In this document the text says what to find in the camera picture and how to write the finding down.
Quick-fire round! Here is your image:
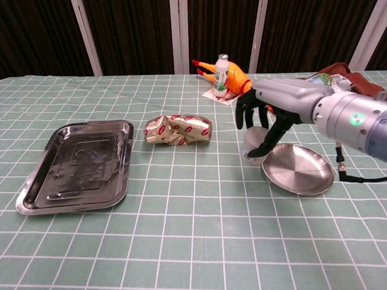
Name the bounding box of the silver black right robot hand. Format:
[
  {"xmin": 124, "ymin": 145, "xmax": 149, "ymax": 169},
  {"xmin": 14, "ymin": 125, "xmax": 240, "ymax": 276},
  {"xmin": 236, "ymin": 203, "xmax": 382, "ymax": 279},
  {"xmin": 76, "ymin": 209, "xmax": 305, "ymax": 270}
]
[{"xmin": 235, "ymin": 79, "xmax": 333, "ymax": 160}]

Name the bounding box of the small white jar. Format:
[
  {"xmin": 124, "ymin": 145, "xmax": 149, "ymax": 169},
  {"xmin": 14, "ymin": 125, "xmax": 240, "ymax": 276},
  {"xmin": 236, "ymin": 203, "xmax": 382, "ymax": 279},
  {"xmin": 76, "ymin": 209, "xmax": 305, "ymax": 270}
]
[{"xmin": 242, "ymin": 126, "xmax": 270, "ymax": 166}]

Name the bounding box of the gold foil snack bag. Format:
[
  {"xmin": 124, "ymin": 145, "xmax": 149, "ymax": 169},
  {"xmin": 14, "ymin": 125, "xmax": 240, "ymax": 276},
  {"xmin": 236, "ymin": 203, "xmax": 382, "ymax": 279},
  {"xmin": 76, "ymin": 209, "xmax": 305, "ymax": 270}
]
[{"xmin": 143, "ymin": 114, "xmax": 213, "ymax": 146}]

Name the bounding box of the yellow rubber chicken toy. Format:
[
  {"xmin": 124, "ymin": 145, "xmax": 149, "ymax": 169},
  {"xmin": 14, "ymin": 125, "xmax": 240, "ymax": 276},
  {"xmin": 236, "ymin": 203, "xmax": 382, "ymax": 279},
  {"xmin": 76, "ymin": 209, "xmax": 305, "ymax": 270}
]
[{"xmin": 191, "ymin": 59, "xmax": 253, "ymax": 95}]

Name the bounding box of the crumpled white green snack bag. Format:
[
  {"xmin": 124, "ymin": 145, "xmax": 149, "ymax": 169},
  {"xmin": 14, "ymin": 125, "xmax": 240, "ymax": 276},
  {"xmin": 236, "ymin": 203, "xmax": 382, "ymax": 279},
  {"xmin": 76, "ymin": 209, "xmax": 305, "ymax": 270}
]
[{"xmin": 305, "ymin": 72, "xmax": 353, "ymax": 91}]

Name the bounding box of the white red printed card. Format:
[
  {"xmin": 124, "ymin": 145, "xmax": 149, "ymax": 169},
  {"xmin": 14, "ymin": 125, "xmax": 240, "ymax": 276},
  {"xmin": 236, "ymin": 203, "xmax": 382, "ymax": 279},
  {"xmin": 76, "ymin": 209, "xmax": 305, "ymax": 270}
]
[{"xmin": 201, "ymin": 87, "xmax": 241, "ymax": 106}]

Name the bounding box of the white drink bottle green label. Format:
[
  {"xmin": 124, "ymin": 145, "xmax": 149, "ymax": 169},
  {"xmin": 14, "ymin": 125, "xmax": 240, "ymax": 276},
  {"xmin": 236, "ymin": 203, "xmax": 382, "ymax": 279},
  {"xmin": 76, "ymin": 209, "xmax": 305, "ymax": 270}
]
[{"xmin": 212, "ymin": 53, "xmax": 230, "ymax": 98}]

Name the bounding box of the round steel plate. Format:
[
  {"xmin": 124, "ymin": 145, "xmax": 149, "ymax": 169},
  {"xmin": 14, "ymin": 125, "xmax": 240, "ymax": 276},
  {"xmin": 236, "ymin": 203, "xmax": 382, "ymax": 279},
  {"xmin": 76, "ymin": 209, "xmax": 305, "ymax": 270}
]
[{"xmin": 261, "ymin": 143, "xmax": 335, "ymax": 196}]

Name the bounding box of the brown cloth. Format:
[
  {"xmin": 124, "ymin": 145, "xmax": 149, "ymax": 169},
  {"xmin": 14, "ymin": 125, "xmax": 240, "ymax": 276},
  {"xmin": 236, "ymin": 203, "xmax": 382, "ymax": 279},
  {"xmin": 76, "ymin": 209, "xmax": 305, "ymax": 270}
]
[{"xmin": 295, "ymin": 62, "xmax": 385, "ymax": 94}]

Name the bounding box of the dark pleated curtain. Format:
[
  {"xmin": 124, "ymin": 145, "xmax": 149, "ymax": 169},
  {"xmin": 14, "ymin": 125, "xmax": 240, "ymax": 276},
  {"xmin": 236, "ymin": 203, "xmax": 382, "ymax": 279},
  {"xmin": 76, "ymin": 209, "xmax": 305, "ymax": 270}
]
[{"xmin": 0, "ymin": 0, "xmax": 387, "ymax": 80}]

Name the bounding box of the green checked tablecloth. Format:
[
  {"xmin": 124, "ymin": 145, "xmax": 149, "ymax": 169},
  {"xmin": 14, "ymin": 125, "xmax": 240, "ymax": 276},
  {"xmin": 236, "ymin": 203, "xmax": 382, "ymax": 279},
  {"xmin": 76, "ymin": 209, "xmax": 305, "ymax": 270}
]
[{"xmin": 0, "ymin": 71, "xmax": 387, "ymax": 290}]

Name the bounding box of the rectangular steel tray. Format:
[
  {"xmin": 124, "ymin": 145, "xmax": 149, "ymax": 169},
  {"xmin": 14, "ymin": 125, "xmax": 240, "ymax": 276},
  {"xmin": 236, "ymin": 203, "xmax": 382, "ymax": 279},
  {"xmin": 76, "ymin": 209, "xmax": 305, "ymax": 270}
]
[{"xmin": 15, "ymin": 119, "xmax": 135, "ymax": 216}]

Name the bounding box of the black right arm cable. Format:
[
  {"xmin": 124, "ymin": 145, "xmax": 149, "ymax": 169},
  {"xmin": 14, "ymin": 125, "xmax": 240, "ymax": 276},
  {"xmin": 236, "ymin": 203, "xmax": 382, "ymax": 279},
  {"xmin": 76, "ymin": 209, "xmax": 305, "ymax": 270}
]
[{"xmin": 334, "ymin": 140, "xmax": 387, "ymax": 183}]

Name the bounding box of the white double frame post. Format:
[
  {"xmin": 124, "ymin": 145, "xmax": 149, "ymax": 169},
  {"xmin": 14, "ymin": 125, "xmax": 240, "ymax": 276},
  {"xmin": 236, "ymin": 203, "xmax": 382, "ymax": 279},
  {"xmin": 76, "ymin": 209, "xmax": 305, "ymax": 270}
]
[{"xmin": 169, "ymin": 0, "xmax": 190, "ymax": 75}]

